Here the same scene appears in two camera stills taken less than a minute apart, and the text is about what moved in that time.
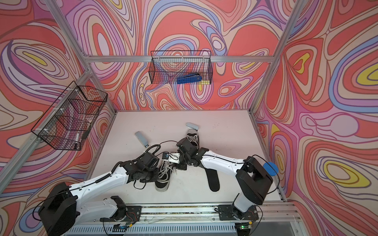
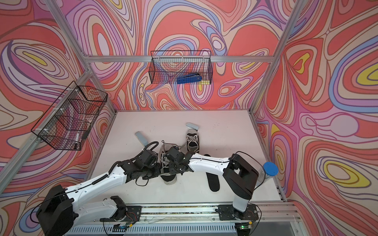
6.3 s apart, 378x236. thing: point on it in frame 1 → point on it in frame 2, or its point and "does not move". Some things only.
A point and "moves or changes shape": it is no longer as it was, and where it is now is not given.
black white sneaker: (165, 169) moves or changes shape
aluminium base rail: (278, 212) does not move
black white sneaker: (192, 135) does not move
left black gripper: (156, 174) does not move
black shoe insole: (212, 177) does not move
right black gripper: (181, 167) → (172, 170)
